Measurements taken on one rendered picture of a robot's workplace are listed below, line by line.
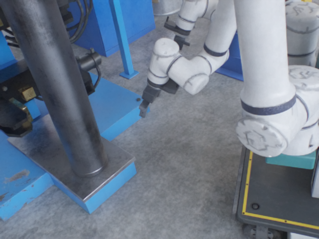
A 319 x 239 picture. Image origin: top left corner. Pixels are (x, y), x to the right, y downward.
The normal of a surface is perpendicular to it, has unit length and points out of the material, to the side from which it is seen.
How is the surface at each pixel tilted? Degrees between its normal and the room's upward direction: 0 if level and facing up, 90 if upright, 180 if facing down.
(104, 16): 90
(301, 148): 71
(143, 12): 90
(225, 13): 94
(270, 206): 0
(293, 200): 0
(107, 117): 0
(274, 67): 82
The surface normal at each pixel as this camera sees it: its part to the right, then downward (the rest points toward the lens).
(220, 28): -0.50, 0.65
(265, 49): -0.11, 0.56
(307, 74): -0.02, -0.80
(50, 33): 0.66, 0.41
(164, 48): 0.07, -0.50
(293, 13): -0.20, -0.65
